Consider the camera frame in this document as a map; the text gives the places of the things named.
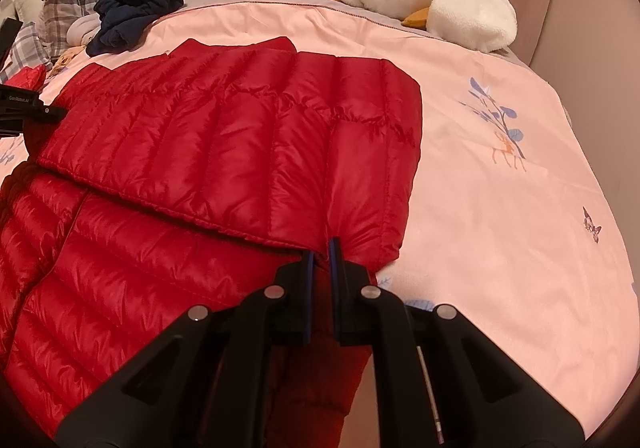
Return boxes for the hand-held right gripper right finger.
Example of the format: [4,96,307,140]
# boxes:
[327,237,589,448]

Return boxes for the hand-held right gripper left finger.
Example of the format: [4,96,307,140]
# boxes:
[52,250,316,448]

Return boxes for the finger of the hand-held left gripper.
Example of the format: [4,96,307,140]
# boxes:
[31,103,68,125]

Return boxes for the red puffer jacket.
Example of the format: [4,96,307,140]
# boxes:
[0,37,424,448]

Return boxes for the folded pink puffer jacket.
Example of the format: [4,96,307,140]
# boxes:
[9,65,49,92]

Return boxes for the small yellow plush doll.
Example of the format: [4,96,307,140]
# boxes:
[47,45,91,79]

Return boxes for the light grey garment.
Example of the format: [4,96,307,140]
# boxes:
[67,15,104,47]

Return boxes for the navy blue garment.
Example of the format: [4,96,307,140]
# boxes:
[86,0,185,56]

